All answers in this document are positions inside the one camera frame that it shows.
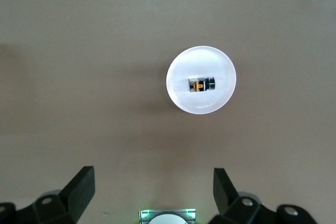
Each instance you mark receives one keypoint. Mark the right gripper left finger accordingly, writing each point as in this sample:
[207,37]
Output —
[71,203]

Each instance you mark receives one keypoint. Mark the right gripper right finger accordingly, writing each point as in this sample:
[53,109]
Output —
[236,208]

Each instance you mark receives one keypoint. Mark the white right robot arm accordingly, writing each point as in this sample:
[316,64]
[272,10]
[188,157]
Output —
[168,220]

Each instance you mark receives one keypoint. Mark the pink round plate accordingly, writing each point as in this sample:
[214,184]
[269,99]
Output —
[200,61]

